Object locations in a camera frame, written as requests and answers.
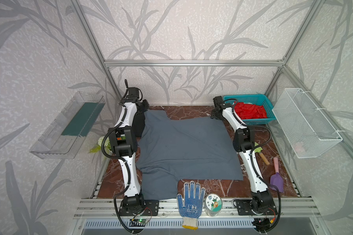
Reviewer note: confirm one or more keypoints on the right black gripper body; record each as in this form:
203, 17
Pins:
216, 113

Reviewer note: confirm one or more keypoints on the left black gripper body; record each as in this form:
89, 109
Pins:
139, 123

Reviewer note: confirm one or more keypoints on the teal plastic basket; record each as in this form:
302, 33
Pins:
256, 99

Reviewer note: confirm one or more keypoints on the grey t shirt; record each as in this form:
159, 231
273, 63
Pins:
191, 149

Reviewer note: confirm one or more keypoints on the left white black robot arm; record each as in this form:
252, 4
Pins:
120, 142

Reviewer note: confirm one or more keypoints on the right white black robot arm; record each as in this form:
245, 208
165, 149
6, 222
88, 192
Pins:
244, 145

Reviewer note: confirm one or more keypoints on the folded black t shirt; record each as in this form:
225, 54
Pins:
138, 124

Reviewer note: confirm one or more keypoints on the red t shirt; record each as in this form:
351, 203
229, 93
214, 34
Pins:
250, 111

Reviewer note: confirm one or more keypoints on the potted artificial flower plant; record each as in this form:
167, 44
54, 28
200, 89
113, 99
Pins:
98, 146

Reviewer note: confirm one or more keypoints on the round tin with cartoon label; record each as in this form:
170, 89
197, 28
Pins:
213, 204

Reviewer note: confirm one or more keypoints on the blue dotted work glove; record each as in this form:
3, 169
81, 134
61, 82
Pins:
190, 206

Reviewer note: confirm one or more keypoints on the green circuit board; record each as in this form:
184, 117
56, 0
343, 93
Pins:
140, 222

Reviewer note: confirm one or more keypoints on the wooden handle tool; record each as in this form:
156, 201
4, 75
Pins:
264, 158

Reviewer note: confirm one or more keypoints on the clear plastic wall shelf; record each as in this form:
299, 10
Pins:
66, 134

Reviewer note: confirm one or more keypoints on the purple object by right wall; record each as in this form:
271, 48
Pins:
276, 179

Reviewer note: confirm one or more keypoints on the white wire mesh basket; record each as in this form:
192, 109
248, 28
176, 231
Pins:
307, 129

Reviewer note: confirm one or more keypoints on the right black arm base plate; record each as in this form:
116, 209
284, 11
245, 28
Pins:
250, 207

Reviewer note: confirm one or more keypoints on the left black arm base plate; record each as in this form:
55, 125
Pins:
146, 208

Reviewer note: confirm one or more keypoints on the aluminium front rail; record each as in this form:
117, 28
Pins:
109, 208

